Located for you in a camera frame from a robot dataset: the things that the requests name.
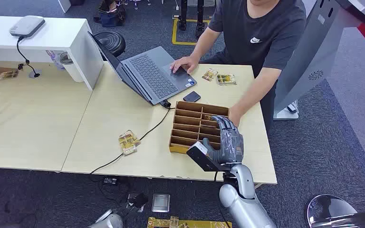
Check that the person's left hand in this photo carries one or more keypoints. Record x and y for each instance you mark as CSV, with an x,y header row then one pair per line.
x,y
234,115

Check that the person's right hand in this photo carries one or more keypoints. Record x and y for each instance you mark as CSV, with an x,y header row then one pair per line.
x,y
185,63

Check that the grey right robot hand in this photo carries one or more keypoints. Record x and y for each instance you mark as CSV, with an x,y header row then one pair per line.
x,y
231,144

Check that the grey laptop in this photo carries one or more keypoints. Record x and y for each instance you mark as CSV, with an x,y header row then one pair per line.
x,y
151,74

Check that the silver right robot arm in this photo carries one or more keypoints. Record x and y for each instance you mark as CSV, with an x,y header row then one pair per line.
x,y
245,204

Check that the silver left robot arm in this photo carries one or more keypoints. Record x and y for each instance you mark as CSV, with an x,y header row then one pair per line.
x,y
110,222

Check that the person's right forearm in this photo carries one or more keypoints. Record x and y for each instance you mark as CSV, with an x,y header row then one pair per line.
x,y
205,45

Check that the person's left forearm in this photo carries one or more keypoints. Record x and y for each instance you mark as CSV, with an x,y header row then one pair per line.
x,y
259,89

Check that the small yellow card pack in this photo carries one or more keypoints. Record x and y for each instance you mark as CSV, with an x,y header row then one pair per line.
x,y
210,75

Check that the wide yellow card pack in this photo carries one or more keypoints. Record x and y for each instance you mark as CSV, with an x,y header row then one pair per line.
x,y
226,79

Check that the person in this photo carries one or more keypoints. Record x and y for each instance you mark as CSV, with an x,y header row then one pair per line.
x,y
258,31

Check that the yellow card stack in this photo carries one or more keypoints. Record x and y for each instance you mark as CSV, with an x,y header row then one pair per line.
x,y
128,143

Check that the yellow card in sleeve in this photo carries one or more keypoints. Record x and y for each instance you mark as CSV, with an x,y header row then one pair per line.
x,y
8,74

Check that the small black flat case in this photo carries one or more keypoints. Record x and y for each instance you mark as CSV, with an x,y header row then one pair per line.
x,y
192,96

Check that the black laptop charger plug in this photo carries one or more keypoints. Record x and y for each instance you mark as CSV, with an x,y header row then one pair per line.
x,y
165,104

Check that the black robot legs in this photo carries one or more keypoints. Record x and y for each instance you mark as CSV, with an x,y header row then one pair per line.
x,y
199,19

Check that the brown cardboard divider box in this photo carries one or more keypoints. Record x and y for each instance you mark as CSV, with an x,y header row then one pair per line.
x,y
187,126

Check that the black round stool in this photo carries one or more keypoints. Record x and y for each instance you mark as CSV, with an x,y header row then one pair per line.
x,y
110,42

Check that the black bag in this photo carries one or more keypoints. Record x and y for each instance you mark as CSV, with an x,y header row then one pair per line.
x,y
111,14

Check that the silver floor socket plate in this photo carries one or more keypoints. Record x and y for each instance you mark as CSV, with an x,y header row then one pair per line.
x,y
161,203

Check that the grey kiosk stand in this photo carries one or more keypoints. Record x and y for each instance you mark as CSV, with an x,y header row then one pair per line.
x,y
314,53

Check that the white cup with lid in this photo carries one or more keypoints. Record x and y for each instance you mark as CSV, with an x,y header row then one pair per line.
x,y
72,69

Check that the chrome stool base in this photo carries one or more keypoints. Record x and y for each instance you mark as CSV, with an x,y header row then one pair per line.
x,y
330,210

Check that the black power adapter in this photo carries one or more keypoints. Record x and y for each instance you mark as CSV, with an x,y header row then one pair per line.
x,y
110,181

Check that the clear plastic bottle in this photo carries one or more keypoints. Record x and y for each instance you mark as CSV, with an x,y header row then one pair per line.
x,y
56,59

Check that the white desk riser shelf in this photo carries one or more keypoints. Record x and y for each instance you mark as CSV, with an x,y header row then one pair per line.
x,y
53,36

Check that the grey router box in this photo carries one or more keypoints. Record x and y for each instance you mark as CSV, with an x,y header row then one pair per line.
x,y
27,26

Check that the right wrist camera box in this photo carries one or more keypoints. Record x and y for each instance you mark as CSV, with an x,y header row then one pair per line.
x,y
201,157

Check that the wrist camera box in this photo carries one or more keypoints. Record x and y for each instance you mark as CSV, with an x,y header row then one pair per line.
x,y
137,200
201,157

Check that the yellow floor tape frame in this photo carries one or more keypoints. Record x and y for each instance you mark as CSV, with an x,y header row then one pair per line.
x,y
173,31

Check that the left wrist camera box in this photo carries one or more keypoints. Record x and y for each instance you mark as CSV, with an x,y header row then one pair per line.
x,y
137,200

